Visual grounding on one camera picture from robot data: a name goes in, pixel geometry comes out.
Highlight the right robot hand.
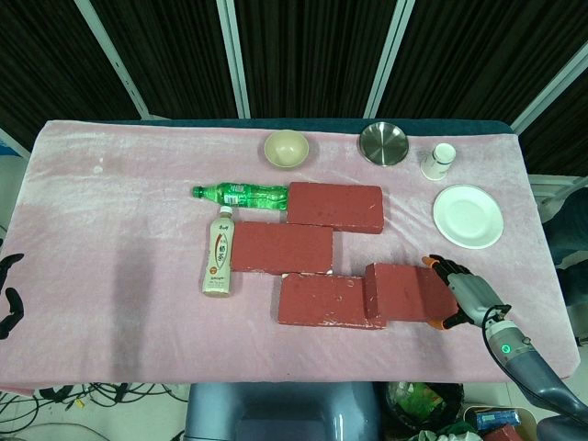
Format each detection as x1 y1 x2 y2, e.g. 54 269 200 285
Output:
422 254 511 331

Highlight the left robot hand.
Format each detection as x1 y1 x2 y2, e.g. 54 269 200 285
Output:
0 253 26 341

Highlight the red brick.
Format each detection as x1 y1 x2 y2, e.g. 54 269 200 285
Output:
286 181 385 236
230 220 335 277
276 272 389 331
364 262 466 323

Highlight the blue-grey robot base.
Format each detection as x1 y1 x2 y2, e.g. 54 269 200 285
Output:
183 381 383 441

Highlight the white round plate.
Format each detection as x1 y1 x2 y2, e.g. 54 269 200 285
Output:
433 184 505 250

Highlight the dark chair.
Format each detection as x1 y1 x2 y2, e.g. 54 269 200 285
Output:
527 173 588 310

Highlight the black trash bin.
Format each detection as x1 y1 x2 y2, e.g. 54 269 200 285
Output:
384 380 466 441

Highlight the pink plush table cloth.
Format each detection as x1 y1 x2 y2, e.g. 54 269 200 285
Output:
0 119 581 391

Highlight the blue packaged box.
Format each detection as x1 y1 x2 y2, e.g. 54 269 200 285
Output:
474 409 522 432

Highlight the white paper cup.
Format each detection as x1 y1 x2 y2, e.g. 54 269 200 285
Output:
420 142 457 181

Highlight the stainless steel plate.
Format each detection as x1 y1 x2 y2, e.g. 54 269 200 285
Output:
358 121 411 166

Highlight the beige milk tea bottle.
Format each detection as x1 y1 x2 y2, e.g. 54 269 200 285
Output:
201 205 237 299

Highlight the beige bowl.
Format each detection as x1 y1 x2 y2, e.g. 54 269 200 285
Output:
263 130 310 169

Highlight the green plastic bottle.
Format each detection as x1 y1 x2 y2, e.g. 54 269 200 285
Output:
191 182 290 212

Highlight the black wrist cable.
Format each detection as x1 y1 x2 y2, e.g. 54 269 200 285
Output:
481 304 512 364

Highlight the floor cables bundle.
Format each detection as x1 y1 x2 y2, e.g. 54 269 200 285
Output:
0 381 190 417

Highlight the white partition post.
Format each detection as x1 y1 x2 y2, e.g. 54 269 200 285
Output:
217 0 253 119
510 43 588 135
81 0 152 119
361 0 417 119

